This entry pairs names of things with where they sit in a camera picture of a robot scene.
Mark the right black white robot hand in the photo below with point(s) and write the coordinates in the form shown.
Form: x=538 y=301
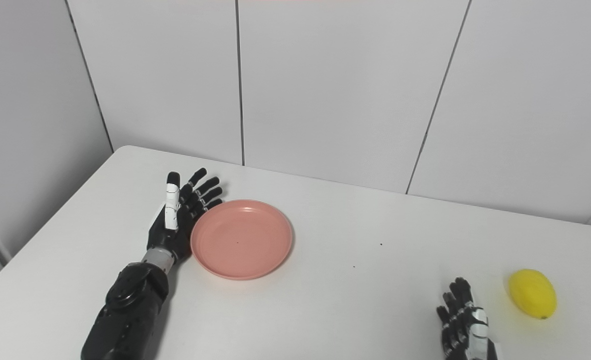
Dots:
x=468 y=335

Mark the yellow lemon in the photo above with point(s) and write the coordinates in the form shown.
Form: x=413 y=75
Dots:
x=532 y=294

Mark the pink round plate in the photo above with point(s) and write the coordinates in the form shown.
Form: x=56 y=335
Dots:
x=240 y=240

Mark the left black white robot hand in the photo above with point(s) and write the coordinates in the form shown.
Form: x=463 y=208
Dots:
x=173 y=235

